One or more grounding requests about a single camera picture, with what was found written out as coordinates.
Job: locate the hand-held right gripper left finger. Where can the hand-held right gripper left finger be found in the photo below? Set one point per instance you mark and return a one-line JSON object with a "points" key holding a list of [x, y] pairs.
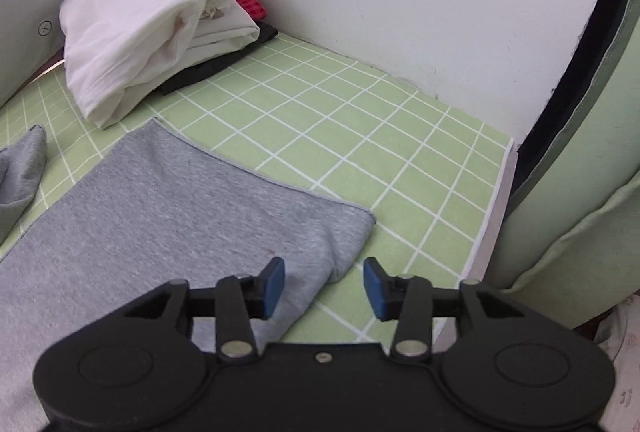
{"points": [[274, 284]]}

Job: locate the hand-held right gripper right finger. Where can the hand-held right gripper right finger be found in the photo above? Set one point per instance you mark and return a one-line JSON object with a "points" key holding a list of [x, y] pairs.
{"points": [[374, 284]]}

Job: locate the grey garment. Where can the grey garment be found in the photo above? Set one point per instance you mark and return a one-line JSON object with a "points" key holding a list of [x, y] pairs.
{"points": [[150, 212]]}

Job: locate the green checked mat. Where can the green checked mat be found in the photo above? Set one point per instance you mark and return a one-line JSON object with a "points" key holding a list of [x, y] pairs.
{"points": [[350, 122]]}

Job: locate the black folded cloth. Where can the black folded cloth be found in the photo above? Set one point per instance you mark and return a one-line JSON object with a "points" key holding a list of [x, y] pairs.
{"points": [[192, 75]]}

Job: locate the green curtain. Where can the green curtain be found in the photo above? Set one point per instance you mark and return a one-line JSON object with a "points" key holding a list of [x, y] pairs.
{"points": [[590, 172]]}

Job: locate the white folded cloth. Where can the white folded cloth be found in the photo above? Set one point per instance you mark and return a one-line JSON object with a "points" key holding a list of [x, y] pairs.
{"points": [[227, 35]]}

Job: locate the pale floral cloth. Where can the pale floral cloth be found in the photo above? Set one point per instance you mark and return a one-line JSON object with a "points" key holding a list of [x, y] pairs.
{"points": [[625, 362]]}

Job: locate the red checked cloth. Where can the red checked cloth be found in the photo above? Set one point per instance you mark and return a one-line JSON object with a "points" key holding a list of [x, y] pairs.
{"points": [[250, 3]]}

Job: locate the cream white folded garment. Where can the cream white folded garment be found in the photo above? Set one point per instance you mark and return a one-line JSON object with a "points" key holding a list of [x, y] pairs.
{"points": [[135, 22]]}

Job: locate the black fabric strip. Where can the black fabric strip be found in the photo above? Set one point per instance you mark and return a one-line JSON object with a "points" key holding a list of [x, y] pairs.
{"points": [[575, 62]]}

